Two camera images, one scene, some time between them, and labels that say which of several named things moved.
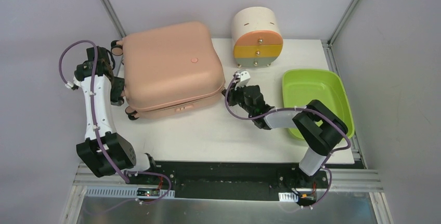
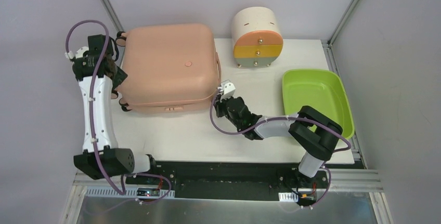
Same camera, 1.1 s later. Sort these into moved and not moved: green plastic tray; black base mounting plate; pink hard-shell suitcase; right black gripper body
Moved: right black gripper body
Not moved: pink hard-shell suitcase; black base mounting plate; green plastic tray
